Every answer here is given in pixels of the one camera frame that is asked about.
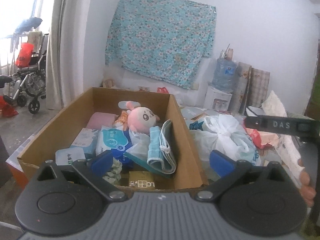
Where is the blue water bottle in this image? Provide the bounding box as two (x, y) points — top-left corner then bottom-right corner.
(212, 58), (237, 93)

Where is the rolled checkered mat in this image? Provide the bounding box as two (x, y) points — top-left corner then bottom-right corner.
(248, 68), (270, 107)

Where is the rolled floral mat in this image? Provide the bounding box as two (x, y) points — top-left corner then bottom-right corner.
(234, 62), (252, 114)

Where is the white water dispenser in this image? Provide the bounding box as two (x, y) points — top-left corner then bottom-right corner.
(203, 86), (232, 112)

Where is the blue wet wipes pack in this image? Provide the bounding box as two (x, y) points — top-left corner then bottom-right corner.
(95, 126), (132, 159)

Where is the white plastic bag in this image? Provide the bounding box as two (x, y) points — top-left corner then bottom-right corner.
(189, 114), (261, 166)

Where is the white curtain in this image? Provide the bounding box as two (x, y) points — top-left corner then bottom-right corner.
(46, 0), (91, 110)

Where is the green floral scrunchie cloth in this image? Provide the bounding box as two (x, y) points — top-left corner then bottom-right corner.
(103, 158), (122, 185)

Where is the pink plush doll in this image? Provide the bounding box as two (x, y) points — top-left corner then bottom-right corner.
(114, 101), (160, 134)

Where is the person's right hand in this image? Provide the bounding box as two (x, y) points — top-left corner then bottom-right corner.
(299, 169), (317, 207)

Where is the red bag on wheelchair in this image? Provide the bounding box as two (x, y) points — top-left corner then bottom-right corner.
(16, 42), (34, 68)

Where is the teal floral wall cloth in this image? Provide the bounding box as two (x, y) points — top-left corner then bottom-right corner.
(105, 0), (216, 89)

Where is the white green tissue pack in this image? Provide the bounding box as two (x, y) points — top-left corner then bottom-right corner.
(55, 147), (86, 166)

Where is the wheelchair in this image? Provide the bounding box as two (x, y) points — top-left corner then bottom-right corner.
(1, 34), (49, 114)

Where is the brown cardboard box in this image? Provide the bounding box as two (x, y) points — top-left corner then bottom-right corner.
(17, 87), (208, 191)

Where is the white blue tissue pack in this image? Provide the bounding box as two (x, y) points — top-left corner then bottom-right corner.
(70, 128), (99, 154)

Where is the light blue folded towel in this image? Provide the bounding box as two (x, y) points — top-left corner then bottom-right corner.
(147, 119), (177, 175)

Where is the red plastic bag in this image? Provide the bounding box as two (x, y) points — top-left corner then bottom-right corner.
(157, 87), (169, 94)

